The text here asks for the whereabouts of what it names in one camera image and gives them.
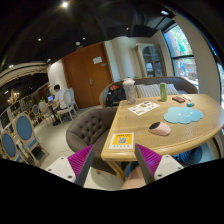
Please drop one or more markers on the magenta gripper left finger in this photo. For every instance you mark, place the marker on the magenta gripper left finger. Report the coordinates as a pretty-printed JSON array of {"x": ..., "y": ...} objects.
[{"x": 80, "y": 163}]

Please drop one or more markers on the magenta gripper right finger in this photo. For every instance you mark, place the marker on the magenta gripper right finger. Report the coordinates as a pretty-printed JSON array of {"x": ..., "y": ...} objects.
[{"x": 148, "y": 161}]

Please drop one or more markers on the pink computer mouse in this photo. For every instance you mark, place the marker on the pink computer mouse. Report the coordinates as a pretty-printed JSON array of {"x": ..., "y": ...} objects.
[{"x": 160, "y": 128}]

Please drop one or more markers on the blue cloud mouse pad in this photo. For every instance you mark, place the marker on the blue cloud mouse pad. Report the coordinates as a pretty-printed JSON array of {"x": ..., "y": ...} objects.
[{"x": 182, "y": 115}]

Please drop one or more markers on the grey tufted armchair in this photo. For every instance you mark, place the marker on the grey tufted armchair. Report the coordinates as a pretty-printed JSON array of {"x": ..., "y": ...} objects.
[{"x": 92, "y": 128}]

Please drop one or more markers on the yellow QR code sign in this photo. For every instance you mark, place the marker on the yellow QR code sign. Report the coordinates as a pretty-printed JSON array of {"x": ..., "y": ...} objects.
[{"x": 122, "y": 141}]

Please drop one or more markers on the wooden table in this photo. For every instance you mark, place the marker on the wooden table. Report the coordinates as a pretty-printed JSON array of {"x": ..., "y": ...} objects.
[{"x": 183, "y": 137}]

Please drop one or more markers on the printed menu sheet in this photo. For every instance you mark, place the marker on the printed menu sheet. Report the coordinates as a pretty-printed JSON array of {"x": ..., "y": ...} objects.
[{"x": 143, "y": 108}]

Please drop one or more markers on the white chair near person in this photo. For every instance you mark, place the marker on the white chair near person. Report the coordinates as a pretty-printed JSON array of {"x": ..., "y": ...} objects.
[{"x": 70, "y": 108}]

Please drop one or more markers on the seated person white shirt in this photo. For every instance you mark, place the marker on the seated person white shirt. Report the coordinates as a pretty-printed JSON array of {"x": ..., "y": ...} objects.
[{"x": 59, "y": 97}]

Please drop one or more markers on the blue white dining chair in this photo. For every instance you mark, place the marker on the blue white dining chair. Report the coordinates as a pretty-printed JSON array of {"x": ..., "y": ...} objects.
[{"x": 23, "y": 127}]

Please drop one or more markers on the small teal object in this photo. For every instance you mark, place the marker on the small teal object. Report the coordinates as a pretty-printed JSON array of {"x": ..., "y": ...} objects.
[{"x": 190, "y": 104}]

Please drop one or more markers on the striped cushion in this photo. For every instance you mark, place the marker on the striped cushion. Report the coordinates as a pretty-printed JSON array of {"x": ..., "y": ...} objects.
[{"x": 145, "y": 91}]

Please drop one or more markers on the white pen-like object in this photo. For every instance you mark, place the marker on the white pen-like object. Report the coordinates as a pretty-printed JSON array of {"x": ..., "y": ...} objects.
[{"x": 186, "y": 97}]

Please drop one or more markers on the black backpack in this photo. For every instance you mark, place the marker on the black backpack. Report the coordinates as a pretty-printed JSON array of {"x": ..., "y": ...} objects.
[{"x": 115, "y": 94}]

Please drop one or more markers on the green can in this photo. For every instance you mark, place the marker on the green can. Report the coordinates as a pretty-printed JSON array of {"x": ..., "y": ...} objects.
[{"x": 163, "y": 91}]

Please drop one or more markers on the clear plastic tumbler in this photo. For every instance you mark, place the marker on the clear plastic tumbler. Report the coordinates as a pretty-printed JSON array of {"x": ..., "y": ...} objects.
[{"x": 129, "y": 88}]

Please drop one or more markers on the grey sofa bench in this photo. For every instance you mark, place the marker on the grey sofa bench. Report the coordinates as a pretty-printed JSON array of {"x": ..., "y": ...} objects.
[{"x": 182, "y": 86}]

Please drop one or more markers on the wooden double door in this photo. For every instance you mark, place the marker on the wooden double door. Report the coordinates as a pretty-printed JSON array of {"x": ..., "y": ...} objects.
[{"x": 88, "y": 73}]

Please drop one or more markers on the white glass cabinet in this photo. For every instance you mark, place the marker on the white glass cabinet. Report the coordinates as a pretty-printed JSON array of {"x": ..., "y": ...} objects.
[{"x": 150, "y": 60}]

